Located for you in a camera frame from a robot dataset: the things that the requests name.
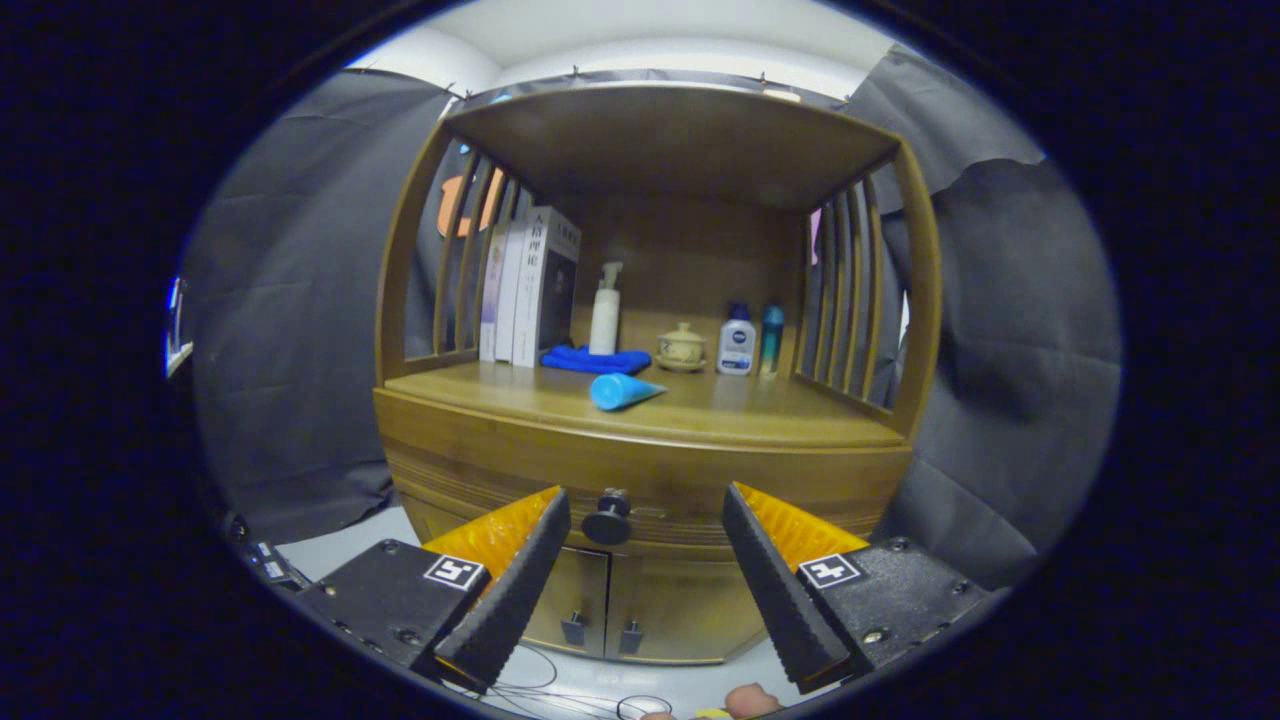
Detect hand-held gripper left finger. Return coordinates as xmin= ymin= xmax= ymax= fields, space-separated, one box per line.
xmin=297 ymin=485 xmax=573 ymax=696

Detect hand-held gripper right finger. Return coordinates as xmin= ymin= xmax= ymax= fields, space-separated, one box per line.
xmin=720 ymin=482 xmax=1001 ymax=696

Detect blue and white tube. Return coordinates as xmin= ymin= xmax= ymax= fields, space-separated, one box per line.
xmin=589 ymin=372 xmax=669 ymax=412

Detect wooden countertop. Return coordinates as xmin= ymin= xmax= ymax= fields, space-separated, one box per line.
xmin=375 ymin=358 xmax=913 ymax=471

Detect wooden cabinet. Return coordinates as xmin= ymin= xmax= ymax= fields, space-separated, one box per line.
xmin=373 ymin=80 xmax=943 ymax=666

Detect blue folded cloth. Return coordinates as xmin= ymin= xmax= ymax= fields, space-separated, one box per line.
xmin=540 ymin=345 xmax=653 ymax=376

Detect black floor device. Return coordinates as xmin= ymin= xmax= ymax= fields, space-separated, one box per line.
xmin=225 ymin=510 xmax=311 ymax=593

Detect white lotion bottle blue cap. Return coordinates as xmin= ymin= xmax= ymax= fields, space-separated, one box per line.
xmin=716 ymin=303 xmax=757 ymax=377

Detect teal slim bottle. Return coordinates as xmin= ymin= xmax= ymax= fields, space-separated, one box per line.
xmin=760 ymin=304 xmax=786 ymax=378

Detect beige lidded tea cup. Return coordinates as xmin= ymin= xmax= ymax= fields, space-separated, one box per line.
xmin=656 ymin=321 xmax=709 ymax=373

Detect white pump bottle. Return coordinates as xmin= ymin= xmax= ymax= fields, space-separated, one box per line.
xmin=589 ymin=262 xmax=624 ymax=356

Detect thin purple white book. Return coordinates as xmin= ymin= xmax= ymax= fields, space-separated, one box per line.
xmin=479 ymin=222 xmax=511 ymax=363

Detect black floor cables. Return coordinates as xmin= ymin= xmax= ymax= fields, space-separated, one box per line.
xmin=480 ymin=645 xmax=691 ymax=720

